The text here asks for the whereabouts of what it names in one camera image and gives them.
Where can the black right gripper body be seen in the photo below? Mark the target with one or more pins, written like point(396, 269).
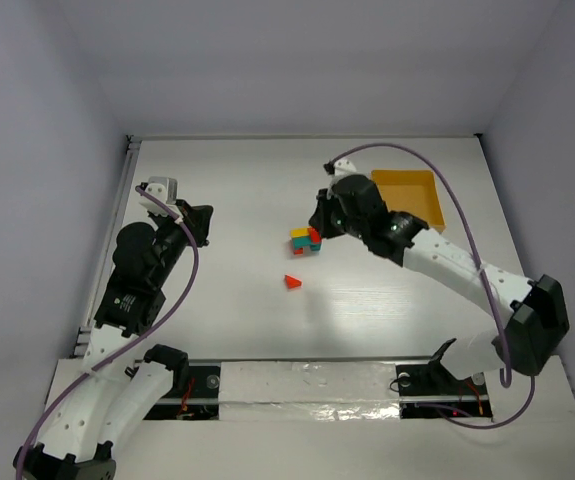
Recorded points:
point(327, 215)

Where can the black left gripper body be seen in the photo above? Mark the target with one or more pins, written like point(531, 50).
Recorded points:
point(190, 220)

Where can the red wedge block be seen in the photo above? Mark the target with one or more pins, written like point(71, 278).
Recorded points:
point(314, 235)

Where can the yellow arch block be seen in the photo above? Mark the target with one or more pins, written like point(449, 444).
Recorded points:
point(299, 232)

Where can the teal arch block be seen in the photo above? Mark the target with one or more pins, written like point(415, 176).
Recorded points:
point(301, 243)

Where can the red triangle block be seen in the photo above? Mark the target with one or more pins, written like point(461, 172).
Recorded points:
point(292, 282)

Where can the yellow plastic tray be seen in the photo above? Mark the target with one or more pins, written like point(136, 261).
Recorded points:
point(412, 191)

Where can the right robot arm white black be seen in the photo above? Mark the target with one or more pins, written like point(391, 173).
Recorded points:
point(530, 316)

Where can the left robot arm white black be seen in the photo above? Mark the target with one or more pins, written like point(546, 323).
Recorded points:
point(120, 377)

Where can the white foam base board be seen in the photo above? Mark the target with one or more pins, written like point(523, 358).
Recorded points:
point(267, 442)

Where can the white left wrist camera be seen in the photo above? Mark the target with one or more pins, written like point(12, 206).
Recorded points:
point(159, 196)

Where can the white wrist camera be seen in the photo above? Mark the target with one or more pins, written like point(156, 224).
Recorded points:
point(338, 169)
point(159, 196)

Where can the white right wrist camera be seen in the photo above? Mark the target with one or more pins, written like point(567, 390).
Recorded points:
point(338, 169)

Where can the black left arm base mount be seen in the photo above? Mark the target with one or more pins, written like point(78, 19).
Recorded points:
point(203, 382)

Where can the aluminium rail left edge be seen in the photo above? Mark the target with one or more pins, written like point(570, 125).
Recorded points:
point(104, 264)

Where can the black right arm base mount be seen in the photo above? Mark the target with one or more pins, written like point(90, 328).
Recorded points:
point(423, 380)

